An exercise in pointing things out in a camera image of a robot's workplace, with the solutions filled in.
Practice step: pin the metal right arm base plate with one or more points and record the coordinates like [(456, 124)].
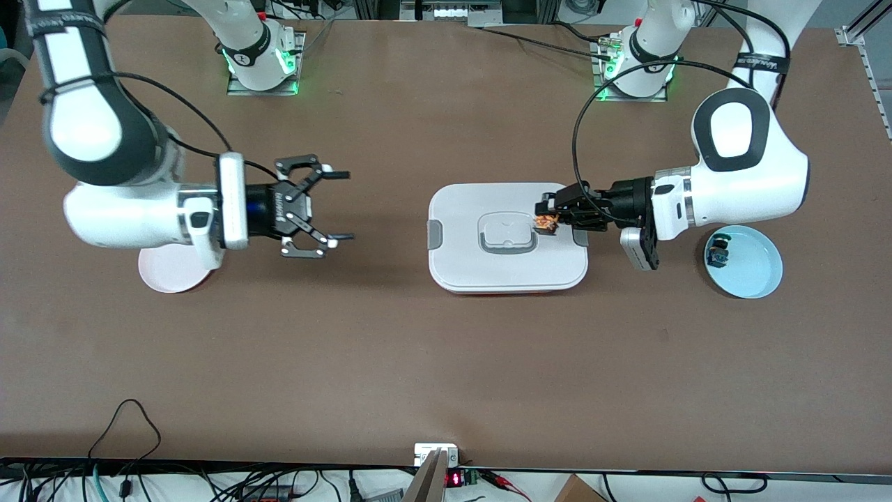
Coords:
[(240, 90)]

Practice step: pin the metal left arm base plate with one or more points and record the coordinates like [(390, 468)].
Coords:
[(598, 90)]

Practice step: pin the green blue switch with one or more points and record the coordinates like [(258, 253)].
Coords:
[(718, 252)]

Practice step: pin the pink round plate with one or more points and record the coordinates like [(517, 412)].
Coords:
[(167, 275)]

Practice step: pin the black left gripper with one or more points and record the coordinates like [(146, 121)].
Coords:
[(629, 198)]

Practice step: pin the red digit display board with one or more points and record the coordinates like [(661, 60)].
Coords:
[(456, 478)]

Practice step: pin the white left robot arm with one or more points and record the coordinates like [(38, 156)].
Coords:
[(739, 181)]

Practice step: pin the brown cardboard box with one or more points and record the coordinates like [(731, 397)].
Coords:
[(578, 490)]

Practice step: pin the orange black switch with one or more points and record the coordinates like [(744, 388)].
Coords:
[(546, 223)]

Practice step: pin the small white mounting block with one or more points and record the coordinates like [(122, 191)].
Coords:
[(425, 452)]

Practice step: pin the grey aluminium bar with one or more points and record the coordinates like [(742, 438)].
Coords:
[(426, 484)]

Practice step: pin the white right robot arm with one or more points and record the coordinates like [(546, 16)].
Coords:
[(90, 125)]

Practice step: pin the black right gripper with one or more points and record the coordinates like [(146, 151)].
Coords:
[(263, 208)]

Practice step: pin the light blue round plate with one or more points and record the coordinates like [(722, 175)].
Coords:
[(752, 268)]

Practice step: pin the silver aluminium frame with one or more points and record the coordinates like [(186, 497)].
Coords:
[(453, 12)]

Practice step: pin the white lunch box grey clips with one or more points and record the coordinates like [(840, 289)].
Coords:
[(509, 272)]

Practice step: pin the silver aluminium profile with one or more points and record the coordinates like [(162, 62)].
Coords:
[(851, 33)]

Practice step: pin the red clip leads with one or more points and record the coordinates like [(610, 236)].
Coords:
[(505, 481)]

